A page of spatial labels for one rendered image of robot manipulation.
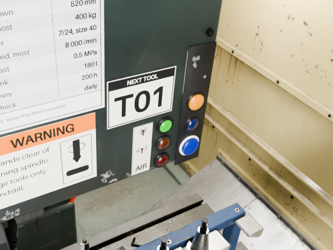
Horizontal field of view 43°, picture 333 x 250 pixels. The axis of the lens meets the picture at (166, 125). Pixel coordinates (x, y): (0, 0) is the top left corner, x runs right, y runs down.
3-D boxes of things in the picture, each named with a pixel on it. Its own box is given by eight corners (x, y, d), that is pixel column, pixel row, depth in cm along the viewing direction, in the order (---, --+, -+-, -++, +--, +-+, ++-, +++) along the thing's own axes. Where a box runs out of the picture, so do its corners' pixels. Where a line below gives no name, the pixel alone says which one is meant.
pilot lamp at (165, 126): (172, 131, 60) (174, 118, 59) (159, 135, 59) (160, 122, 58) (170, 128, 61) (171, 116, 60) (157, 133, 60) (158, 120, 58)
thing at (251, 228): (266, 233, 110) (267, 231, 109) (250, 241, 107) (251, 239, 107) (248, 215, 114) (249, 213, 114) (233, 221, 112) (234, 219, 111)
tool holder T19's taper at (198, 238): (201, 238, 104) (205, 219, 100) (212, 251, 101) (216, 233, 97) (186, 245, 102) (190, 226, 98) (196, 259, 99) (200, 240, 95)
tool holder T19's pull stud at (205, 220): (203, 225, 99) (205, 216, 97) (208, 231, 98) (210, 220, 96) (197, 228, 98) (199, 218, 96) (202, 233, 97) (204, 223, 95)
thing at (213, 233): (233, 250, 104) (234, 248, 104) (216, 259, 102) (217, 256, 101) (216, 230, 109) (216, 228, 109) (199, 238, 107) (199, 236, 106)
